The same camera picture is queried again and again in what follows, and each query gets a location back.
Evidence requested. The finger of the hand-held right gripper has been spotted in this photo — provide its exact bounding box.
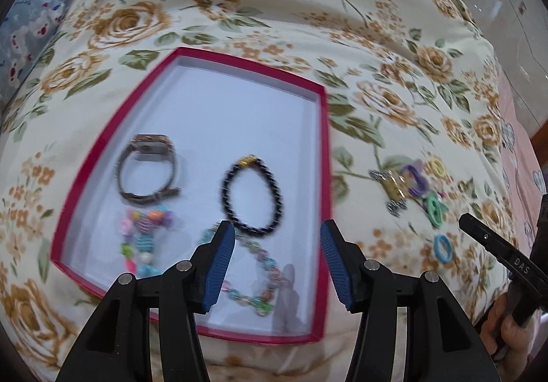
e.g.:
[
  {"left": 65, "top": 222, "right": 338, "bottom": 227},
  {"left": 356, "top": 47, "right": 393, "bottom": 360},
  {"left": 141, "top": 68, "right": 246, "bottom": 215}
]
[{"left": 458, "top": 213, "right": 541, "bottom": 326}]

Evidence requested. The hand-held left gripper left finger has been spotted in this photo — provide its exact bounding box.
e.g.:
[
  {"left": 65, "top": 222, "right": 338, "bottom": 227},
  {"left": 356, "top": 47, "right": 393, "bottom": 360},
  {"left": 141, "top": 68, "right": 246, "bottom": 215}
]
[{"left": 55, "top": 220, "right": 236, "bottom": 382}]

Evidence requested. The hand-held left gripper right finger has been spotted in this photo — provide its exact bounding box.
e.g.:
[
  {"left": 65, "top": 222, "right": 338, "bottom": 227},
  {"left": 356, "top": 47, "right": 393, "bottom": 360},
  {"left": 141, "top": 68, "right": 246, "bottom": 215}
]
[{"left": 320, "top": 219, "right": 501, "bottom": 382}]

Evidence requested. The green hair clip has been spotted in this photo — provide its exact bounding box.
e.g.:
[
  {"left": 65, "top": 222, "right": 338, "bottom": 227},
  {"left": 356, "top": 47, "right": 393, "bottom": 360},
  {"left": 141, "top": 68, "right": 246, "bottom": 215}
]
[{"left": 424, "top": 194, "right": 446, "bottom": 229}]

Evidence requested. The purple hair tie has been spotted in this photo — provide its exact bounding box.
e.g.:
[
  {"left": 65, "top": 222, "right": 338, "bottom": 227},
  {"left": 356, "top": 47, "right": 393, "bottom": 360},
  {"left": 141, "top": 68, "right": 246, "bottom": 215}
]
[{"left": 400, "top": 164, "right": 430, "bottom": 198}]

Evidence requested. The red shallow box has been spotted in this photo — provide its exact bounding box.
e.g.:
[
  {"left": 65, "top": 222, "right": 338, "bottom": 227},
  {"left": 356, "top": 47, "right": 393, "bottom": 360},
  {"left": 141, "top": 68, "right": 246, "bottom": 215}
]
[{"left": 50, "top": 47, "right": 332, "bottom": 344}]

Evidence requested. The person's right hand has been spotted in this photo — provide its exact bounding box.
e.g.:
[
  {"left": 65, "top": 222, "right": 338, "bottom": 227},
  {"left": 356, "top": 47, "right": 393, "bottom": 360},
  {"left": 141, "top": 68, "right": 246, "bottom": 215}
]
[{"left": 482, "top": 296, "right": 548, "bottom": 366}]

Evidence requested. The pink printed sheet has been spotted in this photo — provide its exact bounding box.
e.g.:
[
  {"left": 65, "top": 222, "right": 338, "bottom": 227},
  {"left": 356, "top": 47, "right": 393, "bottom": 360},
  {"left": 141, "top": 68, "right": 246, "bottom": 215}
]
[{"left": 499, "top": 61, "right": 548, "bottom": 254}]

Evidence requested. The metal band wristwatch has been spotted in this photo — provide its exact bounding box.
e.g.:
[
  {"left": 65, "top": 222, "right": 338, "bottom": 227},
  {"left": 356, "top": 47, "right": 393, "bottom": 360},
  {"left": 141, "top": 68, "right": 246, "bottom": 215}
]
[{"left": 116, "top": 134, "right": 180, "bottom": 202}]

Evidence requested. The floral cream blanket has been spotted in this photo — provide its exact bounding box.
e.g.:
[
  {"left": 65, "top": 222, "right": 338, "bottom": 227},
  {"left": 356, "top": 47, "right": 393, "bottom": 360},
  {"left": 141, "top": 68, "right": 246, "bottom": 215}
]
[{"left": 0, "top": 0, "right": 532, "bottom": 382}]

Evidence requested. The grey bear print pillow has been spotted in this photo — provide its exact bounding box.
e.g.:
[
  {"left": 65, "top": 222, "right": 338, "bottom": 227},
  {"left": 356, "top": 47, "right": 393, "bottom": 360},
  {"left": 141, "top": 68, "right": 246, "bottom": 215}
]
[{"left": 0, "top": 0, "right": 73, "bottom": 96}]

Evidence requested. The pastel glass bead bracelet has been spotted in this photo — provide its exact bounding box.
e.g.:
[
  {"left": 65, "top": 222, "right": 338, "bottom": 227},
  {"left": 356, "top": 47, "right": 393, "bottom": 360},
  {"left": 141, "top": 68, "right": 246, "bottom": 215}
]
[{"left": 198, "top": 224, "right": 285, "bottom": 318}]

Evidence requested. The colourful charm chain bracelet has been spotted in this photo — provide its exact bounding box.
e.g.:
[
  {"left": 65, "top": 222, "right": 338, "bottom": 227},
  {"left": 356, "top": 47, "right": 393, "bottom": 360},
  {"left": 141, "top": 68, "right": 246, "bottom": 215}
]
[{"left": 120, "top": 206, "right": 177, "bottom": 278}]

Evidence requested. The blue hair tie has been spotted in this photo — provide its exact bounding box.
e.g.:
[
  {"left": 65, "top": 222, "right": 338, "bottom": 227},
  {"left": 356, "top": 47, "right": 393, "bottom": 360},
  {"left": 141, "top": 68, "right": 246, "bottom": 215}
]
[{"left": 433, "top": 234, "right": 453, "bottom": 265}]

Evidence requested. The black bead bracelet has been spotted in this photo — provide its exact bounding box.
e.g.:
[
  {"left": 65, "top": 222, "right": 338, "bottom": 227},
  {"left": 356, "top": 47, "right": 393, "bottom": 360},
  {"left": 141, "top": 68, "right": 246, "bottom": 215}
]
[{"left": 220, "top": 155, "right": 281, "bottom": 237}]

